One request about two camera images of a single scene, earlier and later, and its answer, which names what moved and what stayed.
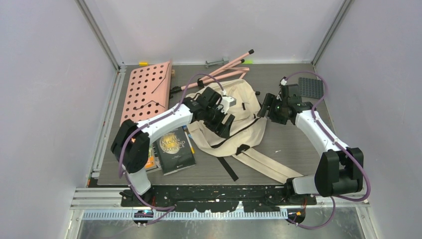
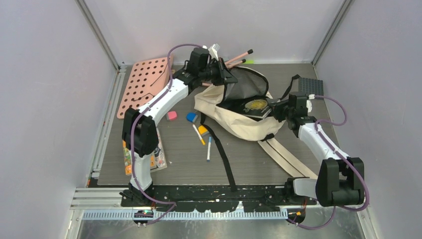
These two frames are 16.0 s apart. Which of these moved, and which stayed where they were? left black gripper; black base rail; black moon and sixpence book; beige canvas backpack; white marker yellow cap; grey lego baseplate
Moved: black moon and sixpence book; white marker yellow cap; beige canvas backpack; left black gripper
Stayed: grey lego baseplate; black base rail
